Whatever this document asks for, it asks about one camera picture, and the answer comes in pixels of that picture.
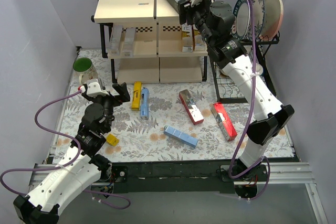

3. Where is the teal rimmed plate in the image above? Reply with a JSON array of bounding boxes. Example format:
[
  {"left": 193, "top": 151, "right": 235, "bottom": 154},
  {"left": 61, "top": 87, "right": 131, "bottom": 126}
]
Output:
[{"left": 231, "top": 0, "right": 250, "bottom": 40}]

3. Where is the silver white toothpaste box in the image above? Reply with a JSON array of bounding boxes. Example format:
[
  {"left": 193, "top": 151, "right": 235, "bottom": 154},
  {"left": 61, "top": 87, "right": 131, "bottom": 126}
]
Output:
[{"left": 122, "top": 27, "right": 136, "bottom": 58}]

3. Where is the yellow toothpaste box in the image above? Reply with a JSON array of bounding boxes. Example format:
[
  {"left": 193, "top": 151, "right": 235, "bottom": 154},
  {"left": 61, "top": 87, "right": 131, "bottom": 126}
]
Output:
[{"left": 131, "top": 81, "right": 142, "bottom": 111}]

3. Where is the pink beige plate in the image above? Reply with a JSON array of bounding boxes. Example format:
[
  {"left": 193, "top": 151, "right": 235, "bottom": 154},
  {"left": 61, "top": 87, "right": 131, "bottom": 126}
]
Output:
[{"left": 259, "top": 0, "right": 284, "bottom": 41}]

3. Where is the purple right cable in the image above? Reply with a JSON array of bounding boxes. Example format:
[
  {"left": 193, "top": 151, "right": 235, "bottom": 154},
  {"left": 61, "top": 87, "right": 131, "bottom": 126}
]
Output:
[{"left": 196, "top": 0, "right": 270, "bottom": 200}]

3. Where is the beige three-tier shelf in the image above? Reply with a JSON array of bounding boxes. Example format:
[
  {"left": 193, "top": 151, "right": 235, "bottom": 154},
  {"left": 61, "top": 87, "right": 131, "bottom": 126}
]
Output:
[{"left": 91, "top": 0, "right": 208, "bottom": 84}]

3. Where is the purple cable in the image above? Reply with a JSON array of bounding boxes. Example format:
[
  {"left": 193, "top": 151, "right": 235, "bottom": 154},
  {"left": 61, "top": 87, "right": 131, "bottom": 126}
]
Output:
[
  {"left": 196, "top": 0, "right": 270, "bottom": 200},
  {"left": 0, "top": 90, "right": 131, "bottom": 210}
]

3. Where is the small yellow box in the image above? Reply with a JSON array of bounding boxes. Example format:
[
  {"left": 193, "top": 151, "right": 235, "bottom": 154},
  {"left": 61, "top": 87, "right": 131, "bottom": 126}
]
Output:
[{"left": 106, "top": 134, "right": 119, "bottom": 146}]

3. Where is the light blue toothpaste box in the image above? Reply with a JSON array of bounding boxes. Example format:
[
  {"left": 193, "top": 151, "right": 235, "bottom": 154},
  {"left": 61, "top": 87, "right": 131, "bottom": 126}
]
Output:
[{"left": 140, "top": 88, "right": 149, "bottom": 120}]

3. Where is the black wire dish rack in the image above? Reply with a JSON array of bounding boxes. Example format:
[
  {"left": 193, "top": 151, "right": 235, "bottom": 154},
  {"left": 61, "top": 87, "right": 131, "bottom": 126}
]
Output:
[{"left": 207, "top": 14, "right": 280, "bottom": 104}]

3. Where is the brown red toothpaste box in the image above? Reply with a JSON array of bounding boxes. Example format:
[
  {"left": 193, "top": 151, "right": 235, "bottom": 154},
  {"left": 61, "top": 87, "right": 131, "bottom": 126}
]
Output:
[{"left": 179, "top": 89, "right": 204, "bottom": 125}]

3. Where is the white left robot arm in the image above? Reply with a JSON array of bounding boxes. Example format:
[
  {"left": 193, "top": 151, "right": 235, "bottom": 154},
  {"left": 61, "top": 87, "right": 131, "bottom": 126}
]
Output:
[{"left": 13, "top": 79, "right": 130, "bottom": 223}]

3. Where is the blue floral plate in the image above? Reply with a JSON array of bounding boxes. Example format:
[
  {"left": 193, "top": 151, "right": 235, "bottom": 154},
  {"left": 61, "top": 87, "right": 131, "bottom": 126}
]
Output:
[{"left": 251, "top": 0, "right": 265, "bottom": 39}]

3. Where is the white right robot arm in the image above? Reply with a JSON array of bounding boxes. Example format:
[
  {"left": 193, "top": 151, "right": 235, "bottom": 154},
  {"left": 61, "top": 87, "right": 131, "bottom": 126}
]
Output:
[{"left": 177, "top": 0, "right": 294, "bottom": 181}]

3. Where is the silver RO toothpaste box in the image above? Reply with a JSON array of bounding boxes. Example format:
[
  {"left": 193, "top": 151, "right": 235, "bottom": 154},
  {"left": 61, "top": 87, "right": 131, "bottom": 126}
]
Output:
[{"left": 193, "top": 25, "right": 207, "bottom": 51}]

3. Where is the silver striped toothpaste box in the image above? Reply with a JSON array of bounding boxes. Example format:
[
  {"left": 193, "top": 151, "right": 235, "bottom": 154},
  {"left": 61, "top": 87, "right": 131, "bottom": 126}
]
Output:
[{"left": 109, "top": 25, "right": 123, "bottom": 56}]

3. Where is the orange RO toothpaste box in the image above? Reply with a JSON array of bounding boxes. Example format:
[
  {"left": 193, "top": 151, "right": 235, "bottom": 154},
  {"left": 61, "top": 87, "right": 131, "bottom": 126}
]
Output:
[{"left": 181, "top": 24, "right": 194, "bottom": 52}]

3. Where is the green floral mug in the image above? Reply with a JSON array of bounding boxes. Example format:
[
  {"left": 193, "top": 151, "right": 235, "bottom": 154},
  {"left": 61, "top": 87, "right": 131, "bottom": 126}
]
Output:
[{"left": 72, "top": 57, "right": 98, "bottom": 85}]

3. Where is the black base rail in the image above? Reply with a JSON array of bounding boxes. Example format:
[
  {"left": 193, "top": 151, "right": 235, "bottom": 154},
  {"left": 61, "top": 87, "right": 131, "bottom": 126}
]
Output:
[{"left": 31, "top": 160, "right": 314, "bottom": 194}]

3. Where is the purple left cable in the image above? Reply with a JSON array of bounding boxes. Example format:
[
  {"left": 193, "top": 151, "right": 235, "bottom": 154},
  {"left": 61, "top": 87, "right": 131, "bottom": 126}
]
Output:
[{"left": 0, "top": 90, "right": 131, "bottom": 210}]

